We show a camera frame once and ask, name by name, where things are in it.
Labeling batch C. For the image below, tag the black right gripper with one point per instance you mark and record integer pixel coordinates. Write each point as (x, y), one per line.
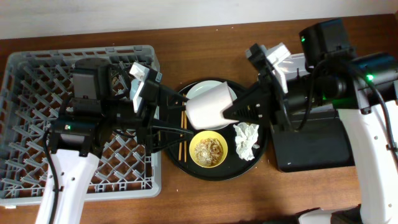
(270, 101)

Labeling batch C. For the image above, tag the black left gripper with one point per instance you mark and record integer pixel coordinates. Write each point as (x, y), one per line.
(148, 113)

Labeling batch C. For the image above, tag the white napkin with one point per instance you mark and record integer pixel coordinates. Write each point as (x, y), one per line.
(246, 139)

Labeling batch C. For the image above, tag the pink plastic cup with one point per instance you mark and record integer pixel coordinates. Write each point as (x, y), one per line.
(210, 107)

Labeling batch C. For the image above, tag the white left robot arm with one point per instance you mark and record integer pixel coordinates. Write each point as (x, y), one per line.
(74, 143)

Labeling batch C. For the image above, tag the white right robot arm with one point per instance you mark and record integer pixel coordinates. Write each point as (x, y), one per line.
(363, 91)

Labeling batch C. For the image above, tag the grey dishwasher rack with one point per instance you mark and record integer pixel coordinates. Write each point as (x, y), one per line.
(33, 86)

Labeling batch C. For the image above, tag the right wooden chopstick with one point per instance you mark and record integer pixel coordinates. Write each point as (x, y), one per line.
(185, 142)

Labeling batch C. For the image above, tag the wooden chopstick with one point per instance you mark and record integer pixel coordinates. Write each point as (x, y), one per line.
(185, 142)
(181, 125)

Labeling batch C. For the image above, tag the left wooden chopstick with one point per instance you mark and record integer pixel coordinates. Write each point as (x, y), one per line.
(181, 125)

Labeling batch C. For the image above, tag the round black tray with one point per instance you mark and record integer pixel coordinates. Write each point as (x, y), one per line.
(232, 166)

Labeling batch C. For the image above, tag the pale grey round plate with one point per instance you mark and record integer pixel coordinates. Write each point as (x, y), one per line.
(205, 90)

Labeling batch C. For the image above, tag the yellow bowl with food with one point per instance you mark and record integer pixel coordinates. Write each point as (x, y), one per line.
(208, 149)

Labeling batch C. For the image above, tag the clear plastic bin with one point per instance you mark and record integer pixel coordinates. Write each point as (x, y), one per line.
(294, 66)

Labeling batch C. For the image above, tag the black rectangular tray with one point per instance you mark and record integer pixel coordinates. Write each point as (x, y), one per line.
(321, 144)

